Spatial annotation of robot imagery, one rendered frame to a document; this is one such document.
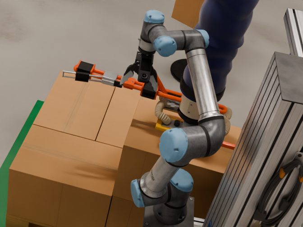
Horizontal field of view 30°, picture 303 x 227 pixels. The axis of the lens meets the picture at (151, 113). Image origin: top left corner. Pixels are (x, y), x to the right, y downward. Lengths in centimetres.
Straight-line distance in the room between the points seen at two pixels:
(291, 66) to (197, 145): 44
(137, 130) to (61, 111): 78
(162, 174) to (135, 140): 83
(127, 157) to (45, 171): 54
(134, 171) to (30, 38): 249
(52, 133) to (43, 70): 144
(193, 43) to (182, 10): 249
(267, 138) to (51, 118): 209
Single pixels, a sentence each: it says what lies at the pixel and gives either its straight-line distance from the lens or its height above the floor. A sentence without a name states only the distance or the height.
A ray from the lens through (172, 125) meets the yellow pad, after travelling 289.
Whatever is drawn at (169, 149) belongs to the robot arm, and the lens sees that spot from 197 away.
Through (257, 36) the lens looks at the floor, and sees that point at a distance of 607.
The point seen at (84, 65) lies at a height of 121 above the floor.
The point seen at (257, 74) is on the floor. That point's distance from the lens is 548.
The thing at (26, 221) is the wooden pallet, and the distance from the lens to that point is 356.
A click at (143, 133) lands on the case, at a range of 300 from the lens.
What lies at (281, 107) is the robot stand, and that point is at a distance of 166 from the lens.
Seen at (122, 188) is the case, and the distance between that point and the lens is 314.
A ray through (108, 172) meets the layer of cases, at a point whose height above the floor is 54.
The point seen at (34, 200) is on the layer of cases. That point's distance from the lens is 340.
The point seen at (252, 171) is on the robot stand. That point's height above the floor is 173.
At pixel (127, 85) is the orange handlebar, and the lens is 289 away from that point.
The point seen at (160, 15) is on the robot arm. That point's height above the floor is 187.
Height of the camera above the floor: 294
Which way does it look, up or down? 40 degrees down
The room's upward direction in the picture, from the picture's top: 15 degrees clockwise
